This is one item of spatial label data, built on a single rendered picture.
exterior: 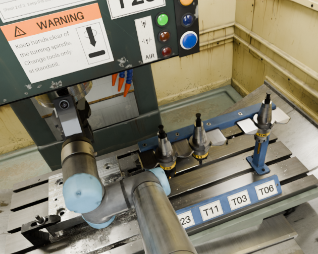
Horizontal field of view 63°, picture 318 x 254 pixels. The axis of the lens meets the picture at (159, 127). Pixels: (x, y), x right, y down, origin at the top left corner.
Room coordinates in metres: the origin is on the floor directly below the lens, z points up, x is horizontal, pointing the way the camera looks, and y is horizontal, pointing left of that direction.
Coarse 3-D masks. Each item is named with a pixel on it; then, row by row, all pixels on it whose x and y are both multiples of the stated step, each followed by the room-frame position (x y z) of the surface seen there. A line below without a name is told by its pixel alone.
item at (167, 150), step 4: (160, 140) 0.51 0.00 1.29; (164, 140) 0.51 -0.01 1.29; (168, 140) 0.52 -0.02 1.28; (160, 144) 0.51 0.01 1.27; (164, 144) 0.51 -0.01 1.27; (168, 144) 0.51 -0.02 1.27; (160, 148) 0.51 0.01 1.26; (164, 148) 0.51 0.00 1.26; (168, 148) 0.51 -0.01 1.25; (160, 152) 0.51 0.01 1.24; (164, 152) 0.50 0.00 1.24; (168, 152) 0.50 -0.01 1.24; (172, 152) 0.51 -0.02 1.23; (164, 156) 0.50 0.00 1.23; (168, 156) 0.50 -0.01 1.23
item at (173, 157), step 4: (156, 148) 0.54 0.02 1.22; (172, 148) 0.53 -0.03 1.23; (156, 152) 0.53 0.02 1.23; (156, 156) 0.51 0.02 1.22; (160, 156) 0.51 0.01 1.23; (172, 156) 0.50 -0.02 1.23; (176, 156) 0.51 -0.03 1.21; (160, 160) 0.50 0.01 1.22; (164, 160) 0.49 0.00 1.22; (168, 160) 0.50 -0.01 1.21; (172, 160) 0.50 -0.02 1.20; (164, 164) 0.49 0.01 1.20; (168, 164) 0.49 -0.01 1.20
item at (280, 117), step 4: (276, 108) 0.63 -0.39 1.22; (272, 112) 0.61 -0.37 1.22; (276, 112) 0.61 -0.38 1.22; (280, 112) 0.60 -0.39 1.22; (284, 112) 0.60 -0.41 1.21; (276, 116) 0.59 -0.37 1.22; (280, 116) 0.59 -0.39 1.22; (284, 116) 0.58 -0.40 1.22; (288, 116) 0.58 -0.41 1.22; (276, 120) 0.57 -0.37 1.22; (280, 120) 0.57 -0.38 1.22; (284, 120) 0.57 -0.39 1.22; (288, 120) 0.56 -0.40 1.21
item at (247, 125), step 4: (240, 120) 0.60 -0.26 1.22; (244, 120) 0.60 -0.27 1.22; (248, 120) 0.60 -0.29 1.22; (236, 124) 0.59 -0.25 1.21; (240, 124) 0.58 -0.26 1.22; (244, 124) 0.58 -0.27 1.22; (248, 124) 0.58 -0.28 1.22; (252, 124) 0.57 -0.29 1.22; (240, 128) 0.57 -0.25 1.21; (244, 128) 0.57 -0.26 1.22; (248, 128) 0.56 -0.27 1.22; (252, 128) 0.56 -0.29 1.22; (256, 128) 0.56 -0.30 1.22; (244, 132) 0.55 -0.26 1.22; (248, 132) 0.55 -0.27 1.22; (252, 132) 0.54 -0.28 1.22; (256, 132) 0.54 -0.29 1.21
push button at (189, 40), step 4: (184, 36) 0.48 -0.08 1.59; (188, 36) 0.48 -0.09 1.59; (192, 36) 0.48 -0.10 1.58; (184, 40) 0.48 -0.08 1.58; (188, 40) 0.48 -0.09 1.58; (192, 40) 0.48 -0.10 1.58; (196, 40) 0.48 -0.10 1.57; (184, 44) 0.48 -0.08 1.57; (188, 44) 0.48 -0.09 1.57; (192, 44) 0.48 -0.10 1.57; (188, 48) 0.48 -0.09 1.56
